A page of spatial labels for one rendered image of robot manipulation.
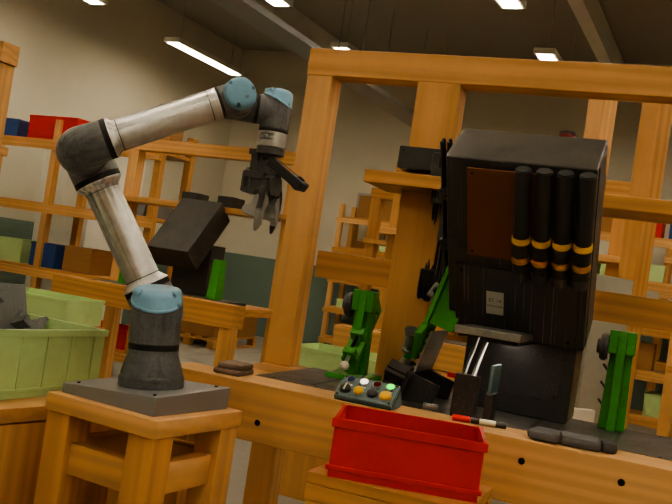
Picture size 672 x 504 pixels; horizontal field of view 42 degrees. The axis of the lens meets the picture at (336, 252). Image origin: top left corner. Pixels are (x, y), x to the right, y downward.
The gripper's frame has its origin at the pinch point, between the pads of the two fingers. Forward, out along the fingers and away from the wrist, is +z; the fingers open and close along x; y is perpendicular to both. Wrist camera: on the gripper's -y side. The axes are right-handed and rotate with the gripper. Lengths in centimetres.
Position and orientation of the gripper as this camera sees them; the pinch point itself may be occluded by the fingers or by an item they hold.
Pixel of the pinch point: (266, 228)
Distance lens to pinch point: 221.0
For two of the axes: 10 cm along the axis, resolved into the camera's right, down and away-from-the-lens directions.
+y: -9.2, -1.3, 3.6
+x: -3.5, -0.7, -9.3
